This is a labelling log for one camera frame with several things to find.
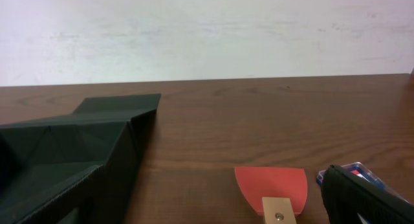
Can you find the dark green open box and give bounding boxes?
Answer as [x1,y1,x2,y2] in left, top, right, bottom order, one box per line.
[1,94,160,223]

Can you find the blue precision screwdriver set case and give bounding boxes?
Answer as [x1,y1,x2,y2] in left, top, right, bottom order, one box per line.
[317,162,409,206]

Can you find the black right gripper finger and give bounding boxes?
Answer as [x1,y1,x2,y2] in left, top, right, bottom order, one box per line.
[321,165,413,224]

